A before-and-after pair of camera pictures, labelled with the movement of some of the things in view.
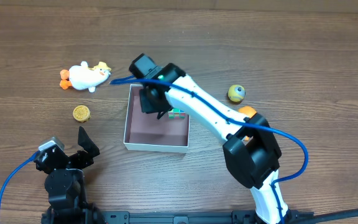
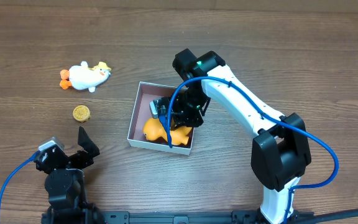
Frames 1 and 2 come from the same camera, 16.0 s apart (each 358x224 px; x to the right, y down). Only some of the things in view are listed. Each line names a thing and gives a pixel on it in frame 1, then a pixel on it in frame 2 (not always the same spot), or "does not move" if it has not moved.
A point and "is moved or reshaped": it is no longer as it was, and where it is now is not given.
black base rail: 168,217 does not move
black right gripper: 150,104 -> 184,117
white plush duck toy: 83,77 does not move
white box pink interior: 144,132 is moved or reshaped
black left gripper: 70,158 does not move
